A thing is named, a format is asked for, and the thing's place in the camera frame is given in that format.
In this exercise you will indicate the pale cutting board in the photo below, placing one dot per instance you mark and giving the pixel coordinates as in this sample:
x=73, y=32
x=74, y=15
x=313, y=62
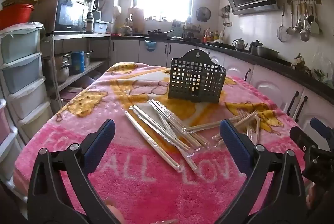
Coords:
x=135, y=19

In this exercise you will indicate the blue canister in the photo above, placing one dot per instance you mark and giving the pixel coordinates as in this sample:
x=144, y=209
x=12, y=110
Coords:
x=77, y=62

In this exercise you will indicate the red plastic bucket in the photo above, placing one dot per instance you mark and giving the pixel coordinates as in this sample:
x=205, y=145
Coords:
x=15, y=15

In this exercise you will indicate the grey storage box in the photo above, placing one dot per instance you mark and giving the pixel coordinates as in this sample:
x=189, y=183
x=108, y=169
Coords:
x=100, y=26

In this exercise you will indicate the steel kettle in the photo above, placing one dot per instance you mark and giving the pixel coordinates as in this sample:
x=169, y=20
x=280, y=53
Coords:
x=239, y=44

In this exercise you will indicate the black microwave oven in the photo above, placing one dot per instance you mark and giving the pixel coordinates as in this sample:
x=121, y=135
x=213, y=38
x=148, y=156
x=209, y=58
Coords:
x=69, y=15

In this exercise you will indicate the person's right hand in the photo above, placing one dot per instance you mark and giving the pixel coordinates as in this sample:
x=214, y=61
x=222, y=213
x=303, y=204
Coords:
x=311, y=198

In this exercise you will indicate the stack of steel pots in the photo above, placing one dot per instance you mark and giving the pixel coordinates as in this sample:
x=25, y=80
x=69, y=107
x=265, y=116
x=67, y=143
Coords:
x=61, y=67

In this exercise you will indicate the pile of chopsticks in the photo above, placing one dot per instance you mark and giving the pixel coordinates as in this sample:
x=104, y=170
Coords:
x=167, y=119

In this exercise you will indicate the row of hanging kitchen utensils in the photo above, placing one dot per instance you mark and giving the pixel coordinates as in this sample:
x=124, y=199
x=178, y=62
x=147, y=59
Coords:
x=304, y=31

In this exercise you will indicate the blender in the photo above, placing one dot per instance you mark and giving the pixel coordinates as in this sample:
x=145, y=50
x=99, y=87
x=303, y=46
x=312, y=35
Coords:
x=91, y=4

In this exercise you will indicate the pink printed blanket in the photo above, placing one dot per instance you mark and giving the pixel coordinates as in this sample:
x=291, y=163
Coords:
x=146, y=187

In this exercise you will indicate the small steel pot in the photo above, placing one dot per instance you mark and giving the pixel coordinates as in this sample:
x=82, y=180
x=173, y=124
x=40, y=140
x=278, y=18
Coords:
x=88, y=58

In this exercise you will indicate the white lower cabinets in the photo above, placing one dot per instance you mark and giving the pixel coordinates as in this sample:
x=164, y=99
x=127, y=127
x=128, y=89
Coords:
x=127, y=54

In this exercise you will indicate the plastic bag of greens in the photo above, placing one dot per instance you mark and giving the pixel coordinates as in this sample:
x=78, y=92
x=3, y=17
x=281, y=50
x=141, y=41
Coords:
x=320, y=75

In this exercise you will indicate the metal shelf rack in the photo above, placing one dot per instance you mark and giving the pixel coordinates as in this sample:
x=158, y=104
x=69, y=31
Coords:
x=78, y=36

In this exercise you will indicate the black kettle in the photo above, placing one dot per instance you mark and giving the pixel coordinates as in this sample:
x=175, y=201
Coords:
x=255, y=45

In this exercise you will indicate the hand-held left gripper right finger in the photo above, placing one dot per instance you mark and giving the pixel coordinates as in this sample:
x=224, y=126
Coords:
x=232, y=140

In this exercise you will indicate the plastic drawer tower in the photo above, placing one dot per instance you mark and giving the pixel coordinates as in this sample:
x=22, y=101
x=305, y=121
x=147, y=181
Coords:
x=21, y=70

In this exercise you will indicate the blue hanging bin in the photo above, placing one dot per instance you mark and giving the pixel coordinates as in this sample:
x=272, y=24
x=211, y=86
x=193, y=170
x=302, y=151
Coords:
x=150, y=46

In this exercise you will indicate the black frying pan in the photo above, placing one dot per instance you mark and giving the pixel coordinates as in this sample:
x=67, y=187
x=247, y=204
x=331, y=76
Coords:
x=158, y=33

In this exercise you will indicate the group of condiment bottles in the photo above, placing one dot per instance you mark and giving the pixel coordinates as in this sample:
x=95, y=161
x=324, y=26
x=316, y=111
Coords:
x=208, y=36

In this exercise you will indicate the dark green perforated utensil basket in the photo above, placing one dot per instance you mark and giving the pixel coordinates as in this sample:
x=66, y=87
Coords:
x=195, y=77

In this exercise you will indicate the bunch of garlic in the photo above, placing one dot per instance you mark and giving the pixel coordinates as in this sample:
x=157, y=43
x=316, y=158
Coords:
x=300, y=63

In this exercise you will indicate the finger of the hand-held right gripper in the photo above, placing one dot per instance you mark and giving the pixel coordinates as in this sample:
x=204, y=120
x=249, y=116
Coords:
x=300, y=138
x=319, y=127

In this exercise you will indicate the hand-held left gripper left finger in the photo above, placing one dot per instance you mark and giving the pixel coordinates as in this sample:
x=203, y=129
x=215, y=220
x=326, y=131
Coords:
x=100, y=140

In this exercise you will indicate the person's left hand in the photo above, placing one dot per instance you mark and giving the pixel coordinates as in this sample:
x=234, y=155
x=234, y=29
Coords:
x=116, y=211

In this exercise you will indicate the purple lidded box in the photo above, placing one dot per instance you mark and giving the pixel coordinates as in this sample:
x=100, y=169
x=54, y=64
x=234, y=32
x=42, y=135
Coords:
x=70, y=94

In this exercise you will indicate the black kitchen countertop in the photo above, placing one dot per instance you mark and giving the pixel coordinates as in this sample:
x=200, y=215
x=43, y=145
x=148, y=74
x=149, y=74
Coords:
x=287, y=67

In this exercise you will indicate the small wall fan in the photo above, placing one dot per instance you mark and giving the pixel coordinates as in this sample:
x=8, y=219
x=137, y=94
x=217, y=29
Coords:
x=203, y=14

